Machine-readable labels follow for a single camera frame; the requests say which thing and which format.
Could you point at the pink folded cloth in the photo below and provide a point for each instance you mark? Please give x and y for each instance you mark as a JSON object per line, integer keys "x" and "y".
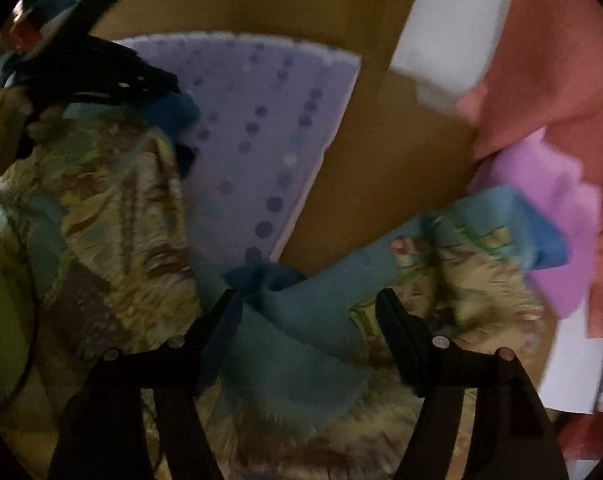
{"x": 556, "y": 210}

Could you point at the person's mustard yellow sweater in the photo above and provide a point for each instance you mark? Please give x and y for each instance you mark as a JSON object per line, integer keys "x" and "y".
{"x": 6, "y": 320}

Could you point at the purple dotted mat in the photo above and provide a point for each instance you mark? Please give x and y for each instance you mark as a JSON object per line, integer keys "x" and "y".
{"x": 261, "y": 135}

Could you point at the white paper sheet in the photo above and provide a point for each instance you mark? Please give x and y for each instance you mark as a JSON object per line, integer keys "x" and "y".
{"x": 571, "y": 370}

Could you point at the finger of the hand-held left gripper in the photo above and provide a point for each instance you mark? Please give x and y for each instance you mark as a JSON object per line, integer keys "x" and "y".
{"x": 186, "y": 160}
{"x": 131, "y": 77}

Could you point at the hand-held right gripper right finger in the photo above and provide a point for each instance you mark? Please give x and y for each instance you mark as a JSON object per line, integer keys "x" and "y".
{"x": 396, "y": 335}

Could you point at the wooden window casing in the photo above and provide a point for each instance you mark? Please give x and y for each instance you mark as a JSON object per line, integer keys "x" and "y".
{"x": 371, "y": 10}

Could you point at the red and cream floral curtain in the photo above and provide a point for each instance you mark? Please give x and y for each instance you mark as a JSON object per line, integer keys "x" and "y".
{"x": 556, "y": 60}

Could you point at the blue patterned scarf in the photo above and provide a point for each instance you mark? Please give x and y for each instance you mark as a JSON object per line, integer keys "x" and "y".
{"x": 281, "y": 340}

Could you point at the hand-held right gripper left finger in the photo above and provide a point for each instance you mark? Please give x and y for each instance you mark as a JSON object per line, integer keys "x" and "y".
{"x": 224, "y": 325}

